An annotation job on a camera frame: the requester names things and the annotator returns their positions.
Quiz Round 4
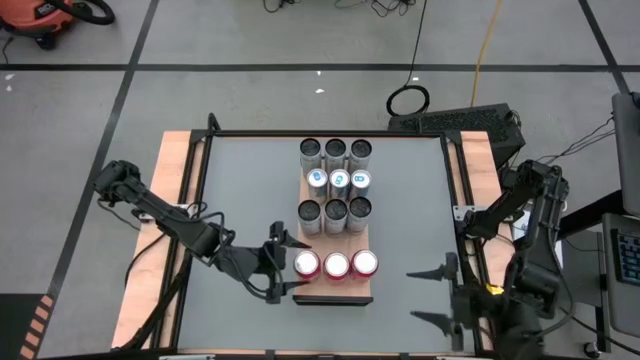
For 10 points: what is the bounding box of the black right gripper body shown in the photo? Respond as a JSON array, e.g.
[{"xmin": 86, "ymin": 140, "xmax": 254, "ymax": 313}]
[{"xmin": 449, "ymin": 284, "xmax": 496, "ymax": 329}]

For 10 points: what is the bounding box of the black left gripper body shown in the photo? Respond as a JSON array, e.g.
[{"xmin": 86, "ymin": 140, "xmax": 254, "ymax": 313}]
[{"xmin": 259, "ymin": 240, "xmax": 284, "ymax": 292}]

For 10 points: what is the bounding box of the silver blue energy drink can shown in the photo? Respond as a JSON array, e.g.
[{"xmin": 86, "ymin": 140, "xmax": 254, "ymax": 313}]
[
  {"xmin": 348, "ymin": 168, "xmax": 373, "ymax": 201},
  {"xmin": 328, "ymin": 168, "xmax": 352, "ymax": 203},
  {"xmin": 306, "ymin": 168, "xmax": 330, "ymax": 204}
]

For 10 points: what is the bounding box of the white slim can black lid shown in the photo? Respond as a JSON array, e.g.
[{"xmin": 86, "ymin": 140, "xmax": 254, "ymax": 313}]
[
  {"xmin": 348, "ymin": 138, "xmax": 374, "ymax": 175},
  {"xmin": 324, "ymin": 137, "xmax": 348, "ymax": 174}
]

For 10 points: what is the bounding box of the white paper sheet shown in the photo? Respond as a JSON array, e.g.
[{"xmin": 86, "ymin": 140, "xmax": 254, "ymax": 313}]
[{"xmin": 512, "ymin": 209, "xmax": 565, "ymax": 274}]

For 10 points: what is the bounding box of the wooden table side board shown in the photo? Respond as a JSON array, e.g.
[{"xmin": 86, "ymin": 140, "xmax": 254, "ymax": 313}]
[
  {"xmin": 457, "ymin": 130, "xmax": 516, "ymax": 351},
  {"xmin": 110, "ymin": 130, "xmax": 207, "ymax": 351}
]

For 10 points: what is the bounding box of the grey equipment cart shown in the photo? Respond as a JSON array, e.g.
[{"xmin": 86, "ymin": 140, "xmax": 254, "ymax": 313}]
[{"xmin": 602, "ymin": 212, "xmax": 640, "ymax": 339}]

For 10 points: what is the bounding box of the black perforated computer case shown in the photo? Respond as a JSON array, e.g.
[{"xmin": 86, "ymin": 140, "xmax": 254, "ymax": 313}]
[{"xmin": 387, "ymin": 103, "xmax": 527, "ymax": 169}]

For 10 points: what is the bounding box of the black desk beam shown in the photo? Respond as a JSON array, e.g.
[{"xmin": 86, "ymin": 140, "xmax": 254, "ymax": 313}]
[{"xmin": 557, "ymin": 189, "xmax": 640, "ymax": 240}]

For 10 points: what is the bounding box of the grey monitor back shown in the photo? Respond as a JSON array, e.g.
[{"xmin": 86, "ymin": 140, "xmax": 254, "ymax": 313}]
[{"xmin": 612, "ymin": 92, "xmax": 640, "ymax": 201}]

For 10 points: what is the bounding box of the black orange striped floor mat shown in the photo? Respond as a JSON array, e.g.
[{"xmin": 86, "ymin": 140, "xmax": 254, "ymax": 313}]
[{"xmin": 0, "ymin": 292, "xmax": 56, "ymax": 360}]

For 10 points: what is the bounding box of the orange shop vacuum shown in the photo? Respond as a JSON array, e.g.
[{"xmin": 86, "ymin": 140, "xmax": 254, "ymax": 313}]
[{"xmin": 0, "ymin": 0, "xmax": 76, "ymax": 50}]

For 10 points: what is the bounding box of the wooden shelf black metal frame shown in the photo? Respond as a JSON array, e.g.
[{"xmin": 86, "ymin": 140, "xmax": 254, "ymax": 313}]
[{"xmin": 292, "ymin": 154, "xmax": 375, "ymax": 307}]

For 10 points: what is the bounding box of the black frame strut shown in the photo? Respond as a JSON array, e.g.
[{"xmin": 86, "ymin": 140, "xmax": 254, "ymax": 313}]
[{"xmin": 118, "ymin": 234, "xmax": 197, "ymax": 351}]

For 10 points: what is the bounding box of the black coiled floor cable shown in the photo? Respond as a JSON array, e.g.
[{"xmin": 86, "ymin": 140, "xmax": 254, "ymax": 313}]
[{"xmin": 385, "ymin": 0, "xmax": 432, "ymax": 119}]

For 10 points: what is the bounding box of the yellow hanging cable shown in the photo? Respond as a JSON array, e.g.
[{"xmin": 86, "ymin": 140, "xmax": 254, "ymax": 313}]
[{"xmin": 470, "ymin": 0, "xmax": 504, "ymax": 108}]

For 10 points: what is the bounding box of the black vacuum hose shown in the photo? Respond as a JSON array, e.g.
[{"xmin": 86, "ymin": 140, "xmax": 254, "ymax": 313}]
[{"xmin": 47, "ymin": 0, "xmax": 117, "ymax": 27}]

